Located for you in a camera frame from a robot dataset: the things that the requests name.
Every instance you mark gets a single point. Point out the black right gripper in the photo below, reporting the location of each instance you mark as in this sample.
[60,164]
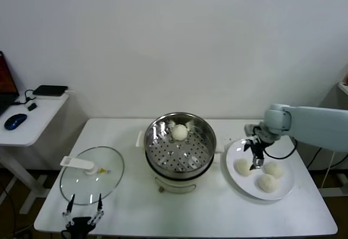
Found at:
[257,147]

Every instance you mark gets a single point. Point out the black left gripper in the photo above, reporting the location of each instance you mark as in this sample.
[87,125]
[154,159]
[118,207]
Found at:
[80,224]

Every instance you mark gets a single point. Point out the white steamed baozi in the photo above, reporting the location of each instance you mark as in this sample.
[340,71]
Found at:
[242,166]
[179,132]
[267,183]
[274,169]

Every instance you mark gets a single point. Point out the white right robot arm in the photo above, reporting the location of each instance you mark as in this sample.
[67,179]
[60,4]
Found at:
[312,124]

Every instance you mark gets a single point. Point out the perforated stainless steel steamer basket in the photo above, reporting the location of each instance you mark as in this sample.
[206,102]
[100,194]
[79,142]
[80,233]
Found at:
[152,130]

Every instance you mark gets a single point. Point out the white round plate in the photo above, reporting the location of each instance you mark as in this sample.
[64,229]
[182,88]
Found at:
[233,154]

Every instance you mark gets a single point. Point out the white electric cooker pot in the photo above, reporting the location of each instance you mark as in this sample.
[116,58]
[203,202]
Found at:
[176,186]

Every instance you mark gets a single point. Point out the white side desk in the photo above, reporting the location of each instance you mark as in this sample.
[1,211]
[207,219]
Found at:
[32,130]

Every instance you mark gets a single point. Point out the white stand foot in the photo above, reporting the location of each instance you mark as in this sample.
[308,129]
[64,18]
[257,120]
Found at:
[340,190]

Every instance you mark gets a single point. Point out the blue computer mouse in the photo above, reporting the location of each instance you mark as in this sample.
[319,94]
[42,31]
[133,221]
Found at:
[15,121]

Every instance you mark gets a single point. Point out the small black dongle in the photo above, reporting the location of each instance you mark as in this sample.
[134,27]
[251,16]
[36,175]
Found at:
[32,106]

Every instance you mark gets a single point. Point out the white shelf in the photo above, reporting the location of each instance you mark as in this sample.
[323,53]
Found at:
[344,89]

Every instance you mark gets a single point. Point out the flat black box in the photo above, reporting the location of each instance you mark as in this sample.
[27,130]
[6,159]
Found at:
[50,90]

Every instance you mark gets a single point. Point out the black laptop with red screen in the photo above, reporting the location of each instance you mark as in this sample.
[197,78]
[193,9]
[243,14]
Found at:
[5,81]

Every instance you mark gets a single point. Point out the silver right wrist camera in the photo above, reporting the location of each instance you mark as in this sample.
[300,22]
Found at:
[249,128]

